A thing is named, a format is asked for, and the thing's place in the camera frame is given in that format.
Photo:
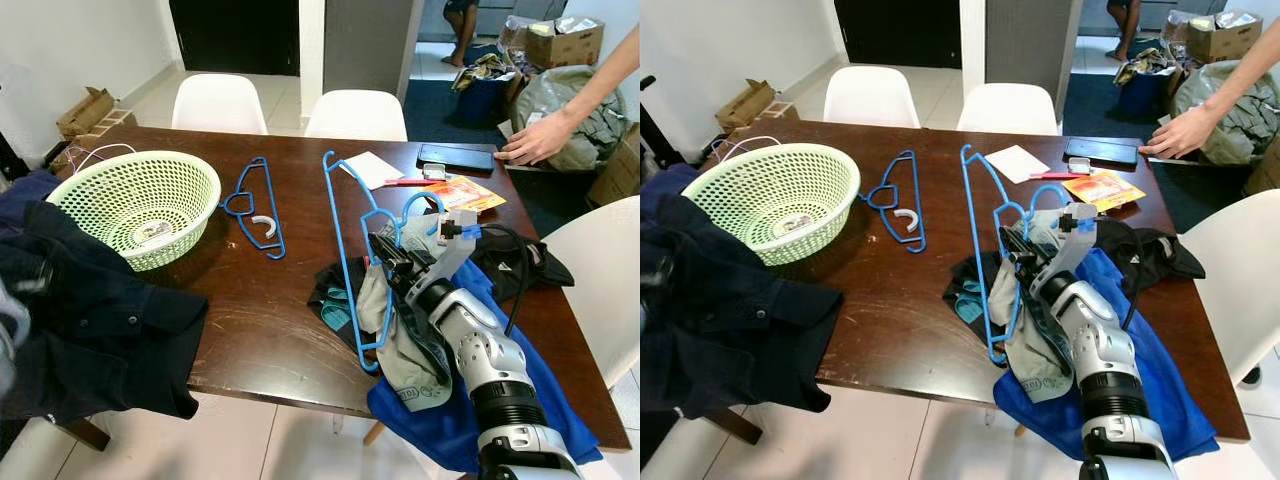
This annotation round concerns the black garment with white logo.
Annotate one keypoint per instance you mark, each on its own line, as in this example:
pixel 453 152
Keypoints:
pixel 540 265
pixel 1165 255

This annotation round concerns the person's bare legs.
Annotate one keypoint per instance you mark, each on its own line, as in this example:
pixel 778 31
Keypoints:
pixel 462 30
pixel 1125 25

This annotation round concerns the person's bare hand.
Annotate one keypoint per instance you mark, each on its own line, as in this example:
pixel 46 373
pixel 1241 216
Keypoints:
pixel 540 140
pixel 1190 132

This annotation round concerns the dark wooden table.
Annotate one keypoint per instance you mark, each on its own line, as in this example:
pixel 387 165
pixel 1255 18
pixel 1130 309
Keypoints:
pixel 900 300
pixel 290 300

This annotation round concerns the grey shorts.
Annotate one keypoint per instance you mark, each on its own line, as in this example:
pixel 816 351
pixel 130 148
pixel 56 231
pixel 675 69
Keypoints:
pixel 400 350
pixel 1030 350

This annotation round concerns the white plastic chair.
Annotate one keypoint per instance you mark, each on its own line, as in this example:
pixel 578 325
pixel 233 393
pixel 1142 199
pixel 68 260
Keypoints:
pixel 1240 270
pixel 870 98
pixel 600 280
pixel 355 115
pixel 1008 110
pixel 220 105

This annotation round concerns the blue plastic hanger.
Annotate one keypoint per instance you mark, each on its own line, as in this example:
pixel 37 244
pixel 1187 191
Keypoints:
pixel 978 250
pixel 343 262

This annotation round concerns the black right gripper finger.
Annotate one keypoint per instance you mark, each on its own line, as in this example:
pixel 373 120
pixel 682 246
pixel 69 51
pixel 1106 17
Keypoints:
pixel 1024 240
pixel 385 257
pixel 395 247
pixel 1015 249

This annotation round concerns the black phone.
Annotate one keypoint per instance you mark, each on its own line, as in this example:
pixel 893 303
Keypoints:
pixel 455 157
pixel 1100 151

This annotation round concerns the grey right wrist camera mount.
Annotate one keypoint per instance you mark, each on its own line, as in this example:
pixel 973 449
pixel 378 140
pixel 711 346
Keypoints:
pixel 455 245
pixel 1075 240

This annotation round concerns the blue bin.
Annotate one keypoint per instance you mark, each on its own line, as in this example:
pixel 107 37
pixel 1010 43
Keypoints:
pixel 1145 95
pixel 485 100

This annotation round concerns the white curved clip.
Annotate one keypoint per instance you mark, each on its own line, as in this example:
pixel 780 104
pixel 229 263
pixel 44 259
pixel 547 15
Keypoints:
pixel 905 223
pixel 262 228

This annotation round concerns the white paper sheet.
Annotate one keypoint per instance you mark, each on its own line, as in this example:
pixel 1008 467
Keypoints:
pixel 1017 164
pixel 372 170

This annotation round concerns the open cardboard box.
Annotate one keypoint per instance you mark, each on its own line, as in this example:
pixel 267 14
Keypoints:
pixel 85 112
pixel 745 103

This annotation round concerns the grey green stuffed bag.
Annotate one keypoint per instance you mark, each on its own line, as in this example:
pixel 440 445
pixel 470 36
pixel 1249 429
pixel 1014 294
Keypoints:
pixel 555 90
pixel 1195 90

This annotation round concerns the royal blue garment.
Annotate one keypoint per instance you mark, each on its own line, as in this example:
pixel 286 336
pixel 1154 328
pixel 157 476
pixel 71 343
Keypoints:
pixel 560 400
pixel 1170 390

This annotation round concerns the plain cardboard box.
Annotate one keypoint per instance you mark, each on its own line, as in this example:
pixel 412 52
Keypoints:
pixel 620 170

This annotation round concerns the dark teal garment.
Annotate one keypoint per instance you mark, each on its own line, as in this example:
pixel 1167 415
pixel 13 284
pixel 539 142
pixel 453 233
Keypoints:
pixel 958 285
pixel 328 300

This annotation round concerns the large cardboard box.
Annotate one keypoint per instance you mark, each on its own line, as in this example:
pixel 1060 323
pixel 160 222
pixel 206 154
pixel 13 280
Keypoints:
pixel 570 48
pixel 1230 42

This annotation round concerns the orange packet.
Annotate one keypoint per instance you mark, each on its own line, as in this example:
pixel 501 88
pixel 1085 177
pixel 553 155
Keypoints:
pixel 1105 190
pixel 470 193

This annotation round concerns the small blue hanger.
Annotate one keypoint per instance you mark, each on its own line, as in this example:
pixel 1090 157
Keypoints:
pixel 273 205
pixel 916 200

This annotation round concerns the dark navy garment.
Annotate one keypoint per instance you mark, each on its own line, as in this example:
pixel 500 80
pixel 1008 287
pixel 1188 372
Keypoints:
pixel 730 320
pixel 90 320

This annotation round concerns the small white box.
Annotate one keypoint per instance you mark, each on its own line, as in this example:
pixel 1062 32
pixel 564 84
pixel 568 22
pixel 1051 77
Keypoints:
pixel 1078 167
pixel 434 172

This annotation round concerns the green plastic basket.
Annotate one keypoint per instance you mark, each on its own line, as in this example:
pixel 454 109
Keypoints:
pixel 100 195
pixel 740 190

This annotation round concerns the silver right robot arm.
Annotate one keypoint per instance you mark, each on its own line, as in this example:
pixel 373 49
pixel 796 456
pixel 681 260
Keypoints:
pixel 1095 340
pixel 480 350

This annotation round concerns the red pen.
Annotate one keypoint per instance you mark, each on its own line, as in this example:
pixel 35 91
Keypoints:
pixel 405 182
pixel 1050 175

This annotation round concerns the person's bare forearm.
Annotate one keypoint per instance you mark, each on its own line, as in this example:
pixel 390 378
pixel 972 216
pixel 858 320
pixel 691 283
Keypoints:
pixel 1250 70
pixel 605 80

